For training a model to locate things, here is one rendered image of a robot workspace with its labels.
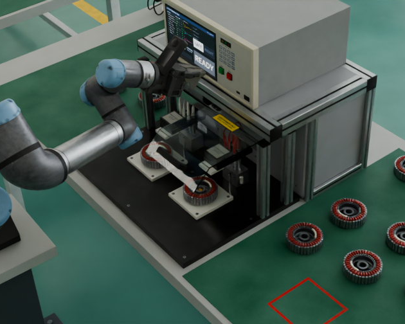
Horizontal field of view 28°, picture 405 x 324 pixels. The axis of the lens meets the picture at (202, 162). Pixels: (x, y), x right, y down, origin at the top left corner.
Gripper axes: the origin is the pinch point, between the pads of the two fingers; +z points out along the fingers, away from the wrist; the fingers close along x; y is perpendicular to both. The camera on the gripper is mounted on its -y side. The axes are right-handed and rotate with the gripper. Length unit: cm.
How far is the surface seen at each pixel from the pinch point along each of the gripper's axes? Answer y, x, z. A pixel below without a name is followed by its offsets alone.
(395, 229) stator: 27, 55, 45
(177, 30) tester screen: -4.1, -21.9, 6.0
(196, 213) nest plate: 44.3, 9.9, 7.1
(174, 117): 25.6, -20.0, 14.4
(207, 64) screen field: 0.9, -7.1, 8.3
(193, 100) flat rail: 14.7, -10.4, 10.9
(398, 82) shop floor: 31, -73, 221
